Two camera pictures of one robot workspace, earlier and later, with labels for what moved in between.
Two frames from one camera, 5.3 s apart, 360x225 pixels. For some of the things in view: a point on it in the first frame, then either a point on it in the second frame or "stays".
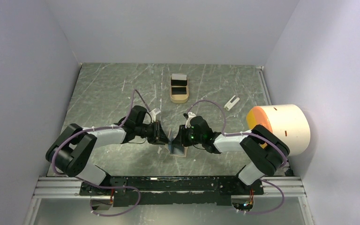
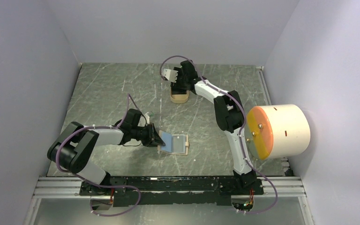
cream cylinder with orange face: (289, 122) stays
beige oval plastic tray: (179, 98) stays
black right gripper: (179, 139) → (176, 85)
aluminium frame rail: (71, 187) stays
